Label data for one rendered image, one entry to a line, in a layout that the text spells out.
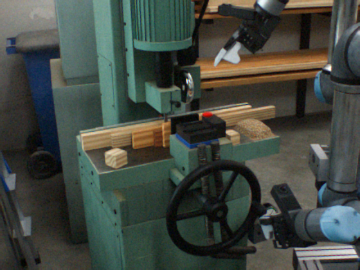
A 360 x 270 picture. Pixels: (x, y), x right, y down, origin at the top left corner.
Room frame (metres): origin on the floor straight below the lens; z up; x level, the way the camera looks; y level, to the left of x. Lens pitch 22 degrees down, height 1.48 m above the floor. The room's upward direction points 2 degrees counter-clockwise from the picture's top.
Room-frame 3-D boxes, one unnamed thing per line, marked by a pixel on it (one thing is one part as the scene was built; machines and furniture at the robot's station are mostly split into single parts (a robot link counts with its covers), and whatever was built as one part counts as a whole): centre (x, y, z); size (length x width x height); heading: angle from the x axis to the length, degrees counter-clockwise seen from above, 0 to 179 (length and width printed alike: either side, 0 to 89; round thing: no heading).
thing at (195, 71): (1.67, -0.03, 1.02); 0.09 x 0.07 x 0.12; 113
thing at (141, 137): (1.40, 0.03, 0.93); 0.24 x 0.01 x 0.06; 113
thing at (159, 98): (1.46, 0.05, 1.03); 0.14 x 0.07 x 0.09; 23
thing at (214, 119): (1.27, -0.07, 0.99); 0.13 x 0.11 x 0.06; 113
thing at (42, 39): (3.22, 0.83, 0.48); 0.64 x 0.54 x 0.97; 107
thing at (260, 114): (1.49, -0.06, 0.92); 0.60 x 0.02 x 0.04; 113
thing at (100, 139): (1.47, 0.02, 0.93); 0.60 x 0.02 x 0.05; 113
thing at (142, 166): (1.35, -0.03, 0.87); 0.61 x 0.30 x 0.06; 113
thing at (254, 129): (1.47, -0.24, 0.92); 0.14 x 0.09 x 0.04; 23
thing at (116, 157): (1.24, 0.18, 0.92); 0.05 x 0.04 x 0.04; 49
